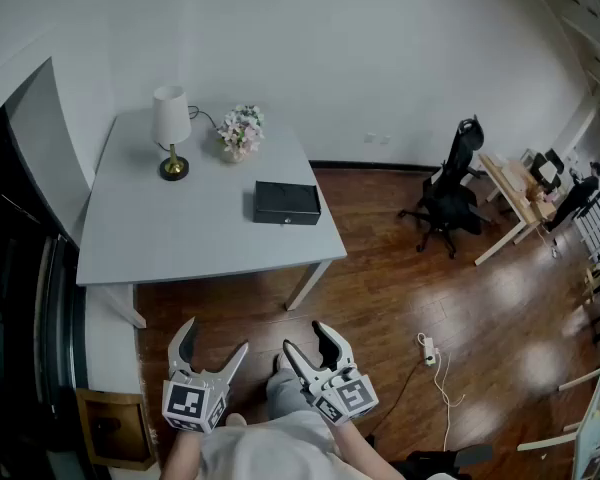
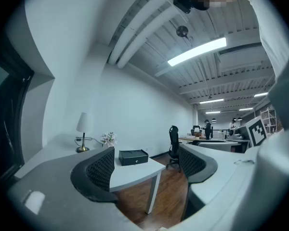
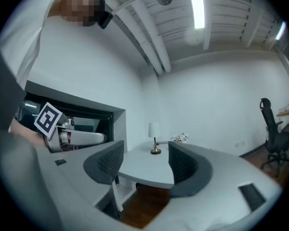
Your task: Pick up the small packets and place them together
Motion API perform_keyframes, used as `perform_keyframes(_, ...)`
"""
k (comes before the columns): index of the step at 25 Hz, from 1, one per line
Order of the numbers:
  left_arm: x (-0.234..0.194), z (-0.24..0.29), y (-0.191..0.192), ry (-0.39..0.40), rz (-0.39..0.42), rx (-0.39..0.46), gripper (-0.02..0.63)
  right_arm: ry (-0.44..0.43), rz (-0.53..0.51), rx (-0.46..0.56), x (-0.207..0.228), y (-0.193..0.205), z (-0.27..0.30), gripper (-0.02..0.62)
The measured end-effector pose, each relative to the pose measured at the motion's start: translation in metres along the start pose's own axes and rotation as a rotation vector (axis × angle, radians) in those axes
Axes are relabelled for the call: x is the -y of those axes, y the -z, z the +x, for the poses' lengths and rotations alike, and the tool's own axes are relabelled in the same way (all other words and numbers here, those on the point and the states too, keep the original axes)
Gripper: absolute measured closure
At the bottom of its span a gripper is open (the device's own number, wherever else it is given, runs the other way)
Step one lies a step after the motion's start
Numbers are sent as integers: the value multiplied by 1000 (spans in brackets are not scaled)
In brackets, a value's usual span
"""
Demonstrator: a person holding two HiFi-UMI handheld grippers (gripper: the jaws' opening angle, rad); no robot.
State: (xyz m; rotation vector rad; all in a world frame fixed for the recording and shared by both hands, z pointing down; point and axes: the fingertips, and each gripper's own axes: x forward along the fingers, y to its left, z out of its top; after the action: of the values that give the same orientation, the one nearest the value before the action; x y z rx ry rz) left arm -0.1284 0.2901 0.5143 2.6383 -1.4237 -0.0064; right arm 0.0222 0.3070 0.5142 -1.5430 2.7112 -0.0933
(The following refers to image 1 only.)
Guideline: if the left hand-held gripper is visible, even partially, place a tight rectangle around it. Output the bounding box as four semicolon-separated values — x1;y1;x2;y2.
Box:
161;316;250;435

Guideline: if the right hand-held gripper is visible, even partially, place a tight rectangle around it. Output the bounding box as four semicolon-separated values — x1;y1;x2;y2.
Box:
282;320;380;425

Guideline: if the black drawer box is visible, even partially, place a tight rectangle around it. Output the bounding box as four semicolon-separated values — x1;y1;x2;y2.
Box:
252;180;323;227

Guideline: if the person's right forearm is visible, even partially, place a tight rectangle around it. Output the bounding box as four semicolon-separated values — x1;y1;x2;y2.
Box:
329;416;382;480

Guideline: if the person's left forearm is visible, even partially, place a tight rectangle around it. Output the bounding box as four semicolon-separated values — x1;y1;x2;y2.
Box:
159;420;207;480

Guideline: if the person's grey trouser leg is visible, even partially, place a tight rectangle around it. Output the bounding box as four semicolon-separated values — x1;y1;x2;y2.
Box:
265;365;315;422

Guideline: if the white table leg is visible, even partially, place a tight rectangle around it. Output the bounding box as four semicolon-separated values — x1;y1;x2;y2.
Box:
285;260;335;312
98;283;148;330

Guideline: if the person's white shirt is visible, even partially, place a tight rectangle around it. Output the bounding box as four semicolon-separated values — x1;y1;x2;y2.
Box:
198;410;399;480

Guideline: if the wooden open box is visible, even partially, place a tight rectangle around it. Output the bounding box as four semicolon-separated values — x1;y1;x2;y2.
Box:
75;387;158;472

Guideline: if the black glass door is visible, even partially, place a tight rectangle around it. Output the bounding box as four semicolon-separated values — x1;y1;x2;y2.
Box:
0;106;89;480

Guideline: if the black office chair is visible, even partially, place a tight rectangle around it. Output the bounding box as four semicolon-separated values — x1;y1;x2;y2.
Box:
397;114;494;261

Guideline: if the pink white flower bouquet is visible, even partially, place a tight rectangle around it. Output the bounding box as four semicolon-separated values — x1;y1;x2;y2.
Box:
215;103;267;165

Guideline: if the white table lamp brass base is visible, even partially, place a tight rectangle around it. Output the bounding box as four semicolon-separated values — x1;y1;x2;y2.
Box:
151;85;192;183

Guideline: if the light wooden desk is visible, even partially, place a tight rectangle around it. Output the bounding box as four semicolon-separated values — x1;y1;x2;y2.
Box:
473;151;559;268

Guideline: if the small black chair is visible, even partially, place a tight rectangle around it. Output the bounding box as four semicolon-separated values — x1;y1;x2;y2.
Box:
529;148;565;190

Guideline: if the black floor cable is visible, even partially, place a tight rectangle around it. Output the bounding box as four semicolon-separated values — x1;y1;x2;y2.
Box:
373;362;427;432

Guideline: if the white floor cable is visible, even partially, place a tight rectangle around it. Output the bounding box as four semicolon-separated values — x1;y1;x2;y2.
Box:
416;332;467;452

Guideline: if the black lamp cable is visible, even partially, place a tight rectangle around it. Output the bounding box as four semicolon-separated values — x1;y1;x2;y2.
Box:
186;105;222;132

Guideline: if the white wooden frame stand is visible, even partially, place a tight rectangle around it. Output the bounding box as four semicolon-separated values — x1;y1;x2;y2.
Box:
517;361;600;480

